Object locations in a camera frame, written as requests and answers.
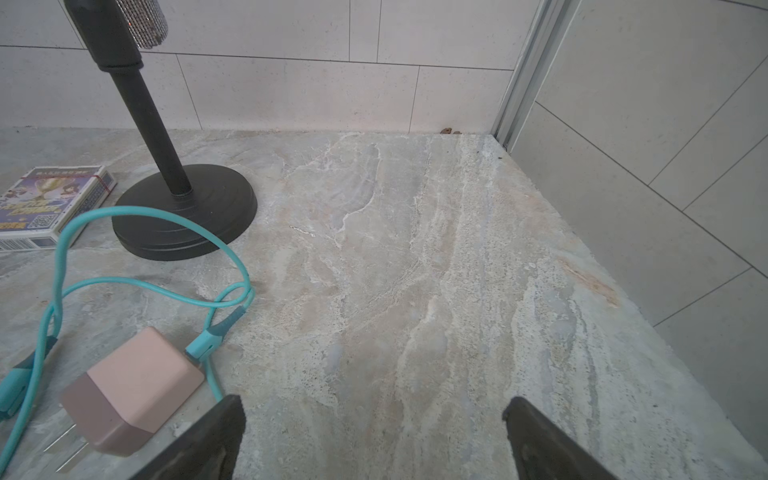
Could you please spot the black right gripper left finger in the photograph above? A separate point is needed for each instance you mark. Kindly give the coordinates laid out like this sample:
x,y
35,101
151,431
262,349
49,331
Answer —
x,y
207,450

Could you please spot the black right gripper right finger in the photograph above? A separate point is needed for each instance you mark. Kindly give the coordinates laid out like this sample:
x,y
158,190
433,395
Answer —
x,y
541,450

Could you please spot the pink power adapter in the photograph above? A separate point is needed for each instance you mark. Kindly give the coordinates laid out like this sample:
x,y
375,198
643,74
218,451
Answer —
x,y
119,404

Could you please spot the black microphone stand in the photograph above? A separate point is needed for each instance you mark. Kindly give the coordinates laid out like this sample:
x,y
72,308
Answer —
x,y
214,197

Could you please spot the purple playing card box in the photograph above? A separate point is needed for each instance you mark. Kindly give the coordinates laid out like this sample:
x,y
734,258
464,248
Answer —
x,y
37,208

